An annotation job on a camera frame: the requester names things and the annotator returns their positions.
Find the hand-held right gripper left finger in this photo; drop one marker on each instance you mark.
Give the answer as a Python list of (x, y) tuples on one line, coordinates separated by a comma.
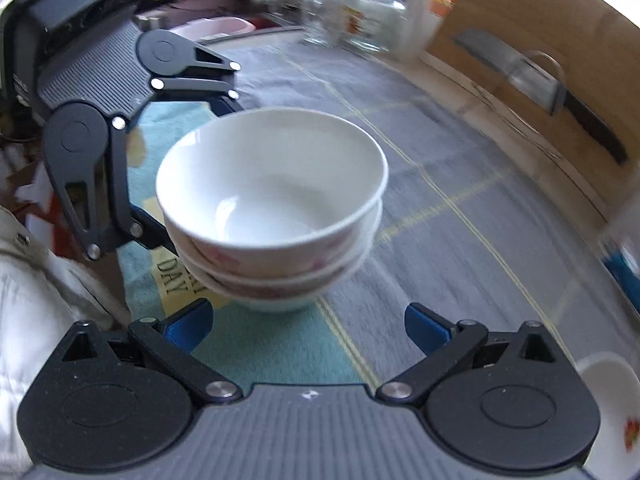
[(192, 325)]

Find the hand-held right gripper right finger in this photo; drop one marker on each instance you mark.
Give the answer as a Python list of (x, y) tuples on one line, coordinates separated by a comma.
[(425, 332)]

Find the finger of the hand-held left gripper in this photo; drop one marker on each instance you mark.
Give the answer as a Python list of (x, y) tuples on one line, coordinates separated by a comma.
[(122, 180), (200, 84)]

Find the white bowl with pink flowers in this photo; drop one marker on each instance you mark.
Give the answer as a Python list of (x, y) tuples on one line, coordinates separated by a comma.
[(270, 185), (280, 305), (175, 242)]

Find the white plate with fruit print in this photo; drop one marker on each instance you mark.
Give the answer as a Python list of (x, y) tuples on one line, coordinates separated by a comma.
[(607, 410)]

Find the pink basin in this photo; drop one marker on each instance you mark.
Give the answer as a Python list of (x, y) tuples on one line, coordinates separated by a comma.
[(215, 29)]

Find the grey and teal checked towel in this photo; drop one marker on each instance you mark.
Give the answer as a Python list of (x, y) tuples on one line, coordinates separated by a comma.
[(450, 260)]

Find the clear drinking glass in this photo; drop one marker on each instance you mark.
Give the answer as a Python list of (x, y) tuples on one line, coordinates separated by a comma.
[(320, 20)]

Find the white padded jacket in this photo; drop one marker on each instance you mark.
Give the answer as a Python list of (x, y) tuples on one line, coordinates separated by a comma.
[(45, 310)]

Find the glass jar with dark lid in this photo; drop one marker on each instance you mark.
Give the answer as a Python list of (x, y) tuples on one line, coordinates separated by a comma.
[(375, 20)]

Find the white and blue salt bag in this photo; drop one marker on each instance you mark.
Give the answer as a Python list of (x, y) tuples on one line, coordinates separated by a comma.
[(622, 265)]

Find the wooden cutting board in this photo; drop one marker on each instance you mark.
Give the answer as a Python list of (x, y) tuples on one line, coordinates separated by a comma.
[(575, 25)]

